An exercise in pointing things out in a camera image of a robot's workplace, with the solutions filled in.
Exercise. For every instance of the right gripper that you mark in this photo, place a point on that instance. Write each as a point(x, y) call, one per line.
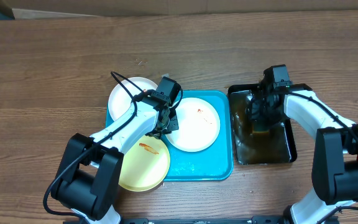
point(261, 120)

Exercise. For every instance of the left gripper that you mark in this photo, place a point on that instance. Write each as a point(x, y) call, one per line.
point(174, 126)

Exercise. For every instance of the green orange sponge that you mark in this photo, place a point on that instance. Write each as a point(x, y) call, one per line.
point(260, 127)

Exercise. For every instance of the white plate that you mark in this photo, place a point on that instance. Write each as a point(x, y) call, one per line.
point(119, 101)
point(199, 125)

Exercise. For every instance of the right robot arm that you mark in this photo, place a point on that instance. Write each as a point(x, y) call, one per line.
point(335, 160)

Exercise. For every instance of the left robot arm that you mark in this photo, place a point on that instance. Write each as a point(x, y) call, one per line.
point(87, 177)

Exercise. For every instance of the black water tray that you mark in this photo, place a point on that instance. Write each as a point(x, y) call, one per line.
point(276, 146)

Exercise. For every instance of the blue plastic tray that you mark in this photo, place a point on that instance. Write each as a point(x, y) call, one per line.
point(214, 163)

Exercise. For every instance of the yellow plate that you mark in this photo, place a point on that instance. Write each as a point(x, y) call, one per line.
point(145, 165)

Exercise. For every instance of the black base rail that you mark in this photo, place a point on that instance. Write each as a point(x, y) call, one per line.
point(254, 220)

